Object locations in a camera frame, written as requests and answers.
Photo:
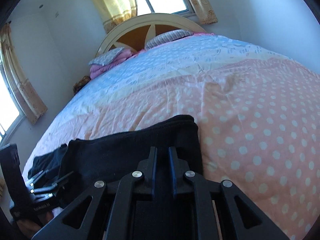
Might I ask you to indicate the folded pink blanket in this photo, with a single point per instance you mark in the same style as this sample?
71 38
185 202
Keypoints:
96 70

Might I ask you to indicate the brown furry object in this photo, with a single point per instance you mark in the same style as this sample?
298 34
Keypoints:
81 84

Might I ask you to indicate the striped pillow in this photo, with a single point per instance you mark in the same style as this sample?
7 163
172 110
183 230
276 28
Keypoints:
167 37

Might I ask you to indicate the left human hand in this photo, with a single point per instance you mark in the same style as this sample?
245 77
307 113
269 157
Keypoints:
29 228

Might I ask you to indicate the black pants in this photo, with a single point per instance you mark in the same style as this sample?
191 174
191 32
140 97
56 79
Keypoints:
111 157

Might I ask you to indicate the grey patterned small pillow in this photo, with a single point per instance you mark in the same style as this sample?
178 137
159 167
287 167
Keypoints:
107 57

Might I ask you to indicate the pink blue polka-dot bedspread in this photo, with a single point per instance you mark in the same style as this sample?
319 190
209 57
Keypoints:
257 113

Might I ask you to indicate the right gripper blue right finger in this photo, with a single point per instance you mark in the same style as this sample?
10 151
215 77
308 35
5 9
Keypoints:
221 210

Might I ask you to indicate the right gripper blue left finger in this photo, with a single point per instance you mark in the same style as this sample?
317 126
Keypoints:
104 211

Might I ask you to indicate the right beige curtain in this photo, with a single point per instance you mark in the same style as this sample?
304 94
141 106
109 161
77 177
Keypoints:
204 11

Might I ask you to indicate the cream and wood headboard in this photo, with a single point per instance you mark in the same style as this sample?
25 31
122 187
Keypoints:
136 32

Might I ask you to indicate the left side window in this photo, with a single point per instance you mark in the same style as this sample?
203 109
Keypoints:
11 113

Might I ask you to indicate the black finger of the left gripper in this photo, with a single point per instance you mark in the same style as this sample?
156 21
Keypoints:
45 182

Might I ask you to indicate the left window beige curtain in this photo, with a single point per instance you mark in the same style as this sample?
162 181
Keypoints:
26 96

